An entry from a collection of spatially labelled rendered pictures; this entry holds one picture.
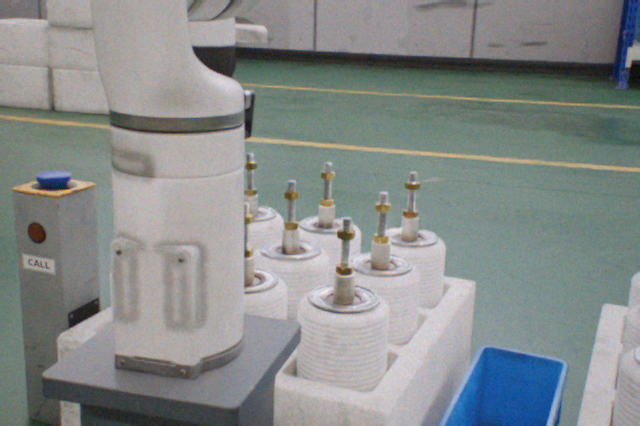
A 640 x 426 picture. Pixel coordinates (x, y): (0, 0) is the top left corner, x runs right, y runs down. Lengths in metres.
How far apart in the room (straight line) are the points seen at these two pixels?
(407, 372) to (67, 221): 0.45
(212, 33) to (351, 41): 5.26
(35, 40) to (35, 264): 2.76
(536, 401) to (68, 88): 2.90
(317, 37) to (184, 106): 5.76
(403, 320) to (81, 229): 0.42
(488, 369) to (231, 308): 0.57
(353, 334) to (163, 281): 0.30
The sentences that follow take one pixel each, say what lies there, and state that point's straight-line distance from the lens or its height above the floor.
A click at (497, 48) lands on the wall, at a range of 6.03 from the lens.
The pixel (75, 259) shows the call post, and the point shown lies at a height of 0.23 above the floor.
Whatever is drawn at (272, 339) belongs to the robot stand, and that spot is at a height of 0.30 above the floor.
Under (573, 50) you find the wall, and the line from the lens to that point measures 6.02.
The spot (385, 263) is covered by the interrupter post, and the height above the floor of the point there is 0.26.
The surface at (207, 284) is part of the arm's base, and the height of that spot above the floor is 0.37.
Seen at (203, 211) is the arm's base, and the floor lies 0.42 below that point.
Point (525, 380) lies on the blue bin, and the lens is 1.08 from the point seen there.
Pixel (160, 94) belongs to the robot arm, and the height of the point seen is 0.50.
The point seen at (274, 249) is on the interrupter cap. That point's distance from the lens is 0.98.
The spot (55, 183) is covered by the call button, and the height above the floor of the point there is 0.32.
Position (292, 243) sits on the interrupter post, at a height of 0.26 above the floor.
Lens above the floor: 0.56
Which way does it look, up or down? 16 degrees down
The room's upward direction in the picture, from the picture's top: 2 degrees clockwise
